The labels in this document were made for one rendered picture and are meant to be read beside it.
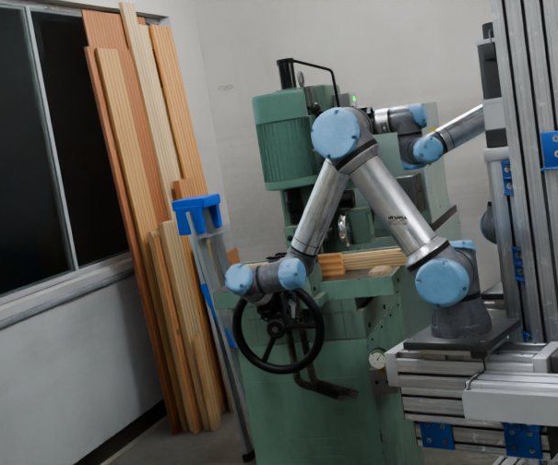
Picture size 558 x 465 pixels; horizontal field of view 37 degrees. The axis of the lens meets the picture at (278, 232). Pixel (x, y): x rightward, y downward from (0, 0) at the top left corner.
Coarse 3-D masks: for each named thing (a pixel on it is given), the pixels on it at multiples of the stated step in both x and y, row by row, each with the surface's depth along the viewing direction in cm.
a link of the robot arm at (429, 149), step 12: (480, 108) 243; (456, 120) 243; (468, 120) 241; (480, 120) 241; (432, 132) 243; (444, 132) 241; (456, 132) 241; (468, 132) 241; (480, 132) 243; (420, 144) 238; (432, 144) 238; (444, 144) 240; (456, 144) 242; (420, 156) 239; (432, 156) 238
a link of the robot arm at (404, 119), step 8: (408, 104) 253; (416, 104) 252; (392, 112) 253; (400, 112) 252; (408, 112) 251; (416, 112) 250; (424, 112) 251; (392, 120) 253; (400, 120) 252; (408, 120) 251; (416, 120) 251; (424, 120) 251; (392, 128) 254; (400, 128) 253; (408, 128) 252; (416, 128) 252
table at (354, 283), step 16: (352, 272) 271; (368, 272) 266; (400, 272) 268; (224, 288) 279; (336, 288) 262; (352, 288) 260; (368, 288) 258; (384, 288) 257; (224, 304) 275; (304, 304) 256; (320, 304) 254
